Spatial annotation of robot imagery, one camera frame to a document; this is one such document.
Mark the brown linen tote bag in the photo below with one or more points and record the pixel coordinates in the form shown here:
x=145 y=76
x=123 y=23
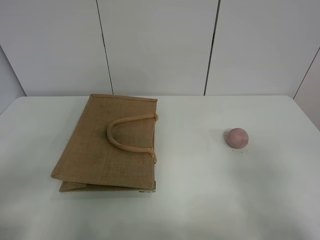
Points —
x=112 y=147

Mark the pink peach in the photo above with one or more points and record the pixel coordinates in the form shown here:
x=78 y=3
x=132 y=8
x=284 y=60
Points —
x=237 y=138

